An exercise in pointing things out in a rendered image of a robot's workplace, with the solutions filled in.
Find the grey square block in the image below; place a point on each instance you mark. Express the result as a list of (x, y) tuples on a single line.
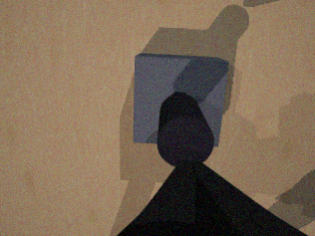
[(158, 76)]

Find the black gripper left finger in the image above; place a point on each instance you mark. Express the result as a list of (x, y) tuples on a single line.
[(171, 212)]

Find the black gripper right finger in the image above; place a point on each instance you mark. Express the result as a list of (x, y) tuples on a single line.
[(223, 210)]

